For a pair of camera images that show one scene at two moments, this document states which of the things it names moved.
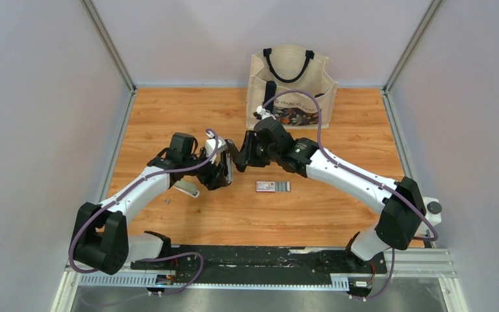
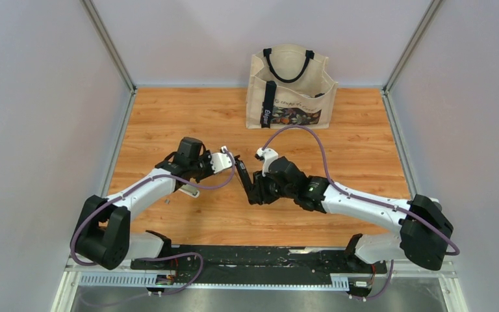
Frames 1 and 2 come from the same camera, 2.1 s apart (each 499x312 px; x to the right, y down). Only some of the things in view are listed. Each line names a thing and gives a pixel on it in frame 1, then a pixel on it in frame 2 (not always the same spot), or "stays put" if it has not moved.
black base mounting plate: (264, 264) stays put
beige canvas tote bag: (284, 67) stays put
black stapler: (240, 158) to (244, 177)
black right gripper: (253, 160) to (259, 195)
